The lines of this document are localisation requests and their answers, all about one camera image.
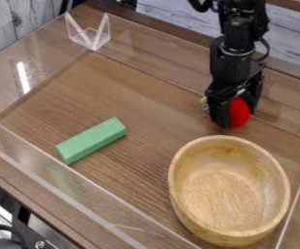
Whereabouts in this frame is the black table leg bracket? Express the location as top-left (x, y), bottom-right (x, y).
top-left (13, 206), bottom-right (58, 249)

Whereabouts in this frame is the red plush strawberry toy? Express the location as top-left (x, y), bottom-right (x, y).
top-left (200, 95), bottom-right (253, 129)

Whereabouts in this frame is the wooden bowl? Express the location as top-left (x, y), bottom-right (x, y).
top-left (169, 135), bottom-right (290, 247)

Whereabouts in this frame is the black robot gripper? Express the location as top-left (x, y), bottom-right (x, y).
top-left (205, 36), bottom-right (265, 128)

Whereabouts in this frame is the clear acrylic tray wall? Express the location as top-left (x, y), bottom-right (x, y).
top-left (0, 9), bottom-right (300, 249)

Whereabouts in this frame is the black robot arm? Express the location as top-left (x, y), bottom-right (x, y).
top-left (188, 0), bottom-right (270, 128)

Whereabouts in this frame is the black cable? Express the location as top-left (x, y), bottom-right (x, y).
top-left (252, 35), bottom-right (272, 62)

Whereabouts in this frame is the green rectangular block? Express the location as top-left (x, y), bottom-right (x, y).
top-left (57, 117), bottom-right (126, 164)

